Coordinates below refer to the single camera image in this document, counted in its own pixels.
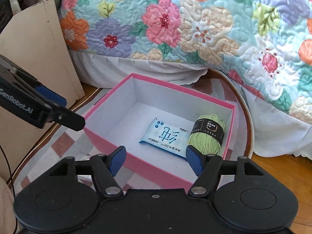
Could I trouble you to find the black cable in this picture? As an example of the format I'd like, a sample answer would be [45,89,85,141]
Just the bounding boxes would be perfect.
[0,144,19,234]

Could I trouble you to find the white bed skirt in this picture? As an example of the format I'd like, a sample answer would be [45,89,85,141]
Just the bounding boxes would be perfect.
[69,50,311,158]

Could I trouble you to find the floral quilt bedspread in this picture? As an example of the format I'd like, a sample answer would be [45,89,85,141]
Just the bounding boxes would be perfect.
[60,0,311,123]

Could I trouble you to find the blue wet wipes pack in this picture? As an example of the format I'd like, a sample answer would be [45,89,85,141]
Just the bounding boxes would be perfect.
[140,118,190,158]

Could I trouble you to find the pink cardboard box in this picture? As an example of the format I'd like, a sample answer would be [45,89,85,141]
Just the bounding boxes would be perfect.
[84,74,235,189]

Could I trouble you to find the green yarn ball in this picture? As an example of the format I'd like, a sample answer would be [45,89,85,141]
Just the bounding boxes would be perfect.
[188,113,226,155]

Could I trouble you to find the pink fluffy blanket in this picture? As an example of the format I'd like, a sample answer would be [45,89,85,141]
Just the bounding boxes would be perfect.
[0,178,18,234]

